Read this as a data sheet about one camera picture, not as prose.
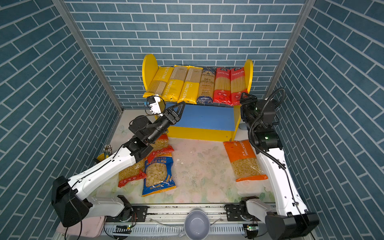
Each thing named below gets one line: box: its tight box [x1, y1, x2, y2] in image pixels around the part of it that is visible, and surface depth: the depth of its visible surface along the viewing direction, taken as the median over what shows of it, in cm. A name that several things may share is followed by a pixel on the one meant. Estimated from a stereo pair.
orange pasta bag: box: [223, 139, 268, 182], surface depth 90 cm
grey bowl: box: [178, 210, 211, 240], surface depth 70 cm
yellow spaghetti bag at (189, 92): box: [177, 66, 203, 104], surface depth 75 cm
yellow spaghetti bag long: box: [161, 65, 189, 103], surface depth 76 cm
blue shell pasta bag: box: [142, 153, 177, 197], surface depth 84 cm
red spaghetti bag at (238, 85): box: [230, 67, 249, 106], surface depth 74 cm
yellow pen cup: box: [97, 144, 113, 162], surface depth 81 cm
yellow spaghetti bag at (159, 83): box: [143, 66, 174, 98], surface depth 77 cm
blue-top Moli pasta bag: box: [196, 66, 217, 104], surface depth 74 cm
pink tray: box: [56, 216, 106, 238], surface depth 69 cm
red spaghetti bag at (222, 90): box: [213, 67, 232, 106], surface depth 73 cm
